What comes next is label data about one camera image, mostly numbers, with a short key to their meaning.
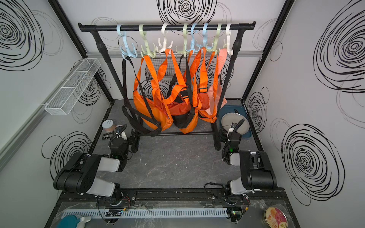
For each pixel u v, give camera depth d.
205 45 0.61
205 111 0.83
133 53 0.61
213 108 0.79
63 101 0.73
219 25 0.52
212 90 0.73
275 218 0.65
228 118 1.05
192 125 0.81
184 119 0.79
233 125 0.79
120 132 0.75
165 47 0.61
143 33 0.52
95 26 0.51
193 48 0.58
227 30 0.52
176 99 0.72
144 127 0.95
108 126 0.97
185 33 0.52
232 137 0.69
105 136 0.96
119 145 0.69
